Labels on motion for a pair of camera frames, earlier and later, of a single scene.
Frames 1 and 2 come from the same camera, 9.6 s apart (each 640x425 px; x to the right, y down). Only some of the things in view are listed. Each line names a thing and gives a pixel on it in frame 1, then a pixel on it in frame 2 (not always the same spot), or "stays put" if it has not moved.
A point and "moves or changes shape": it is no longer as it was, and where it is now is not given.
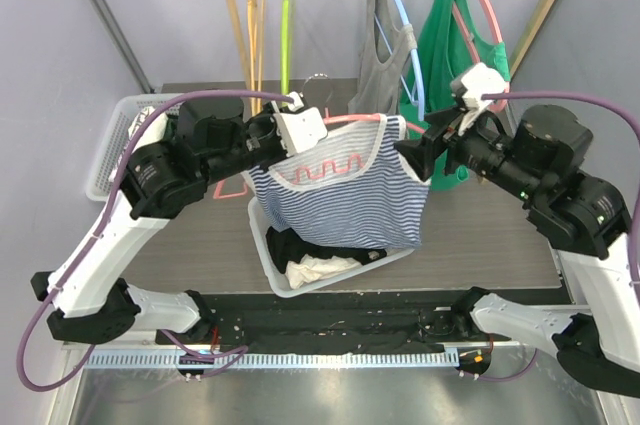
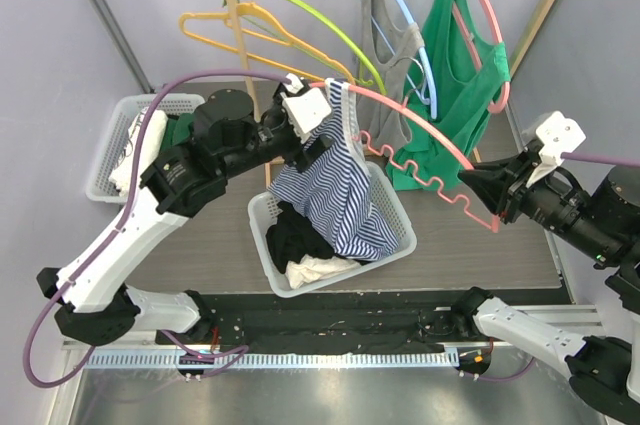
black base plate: (325, 321) stays put
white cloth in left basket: (153, 131) stays put
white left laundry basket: (98, 184) stays put
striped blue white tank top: (355, 188) moves or changes shape
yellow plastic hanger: (255, 7) → (253, 17)
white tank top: (311, 268) stays put
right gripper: (437, 135) → (511, 190)
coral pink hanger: (327, 119) → (494, 224)
